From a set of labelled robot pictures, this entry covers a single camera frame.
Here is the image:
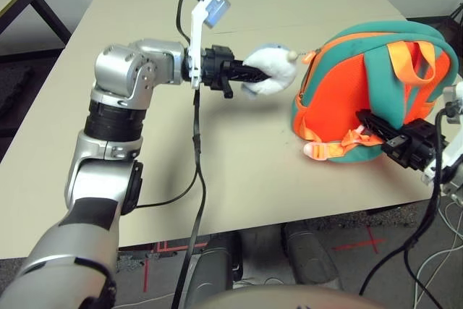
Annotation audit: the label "white floor cables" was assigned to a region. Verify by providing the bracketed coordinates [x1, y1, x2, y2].
[412, 200, 463, 309]

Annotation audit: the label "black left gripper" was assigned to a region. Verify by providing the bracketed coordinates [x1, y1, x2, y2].
[200, 44, 271, 100]

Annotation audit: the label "black tripod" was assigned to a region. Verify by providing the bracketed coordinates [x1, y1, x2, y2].
[448, 3, 463, 37]

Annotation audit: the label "robot leg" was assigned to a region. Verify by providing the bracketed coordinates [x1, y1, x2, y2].
[281, 221, 343, 287]
[182, 242, 237, 299]

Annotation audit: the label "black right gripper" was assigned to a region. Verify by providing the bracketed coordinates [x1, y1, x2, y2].
[356, 109, 448, 179]

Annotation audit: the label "grey white plush keychain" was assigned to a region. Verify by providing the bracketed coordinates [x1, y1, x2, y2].
[240, 43, 301, 99]

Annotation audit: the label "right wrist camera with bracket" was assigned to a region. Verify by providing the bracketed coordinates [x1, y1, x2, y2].
[421, 80, 463, 187]

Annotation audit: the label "teal and orange backpack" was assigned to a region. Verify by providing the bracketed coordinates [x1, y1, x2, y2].
[291, 21, 460, 164]

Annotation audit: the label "black framed side table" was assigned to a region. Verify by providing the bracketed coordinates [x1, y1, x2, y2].
[0, 0, 72, 64]

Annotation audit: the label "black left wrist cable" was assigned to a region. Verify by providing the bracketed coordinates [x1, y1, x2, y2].
[135, 0, 210, 309]

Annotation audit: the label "robot right leg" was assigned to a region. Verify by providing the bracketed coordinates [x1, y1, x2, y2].
[281, 221, 343, 287]

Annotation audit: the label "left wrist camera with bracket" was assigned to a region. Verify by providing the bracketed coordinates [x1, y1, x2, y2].
[190, 0, 232, 89]

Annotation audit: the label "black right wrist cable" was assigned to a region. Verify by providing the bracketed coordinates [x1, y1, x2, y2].
[357, 108, 453, 309]

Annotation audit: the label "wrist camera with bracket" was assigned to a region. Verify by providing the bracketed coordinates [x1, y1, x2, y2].
[421, 80, 463, 187]
[190, 0, 232, 89]

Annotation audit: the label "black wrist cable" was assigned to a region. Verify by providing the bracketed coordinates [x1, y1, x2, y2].
[135, 0, 210, 309]
[357, 108, 453, 309]

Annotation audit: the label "robot left leg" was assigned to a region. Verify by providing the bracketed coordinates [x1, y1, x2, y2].
[182, 242, 237, 299]

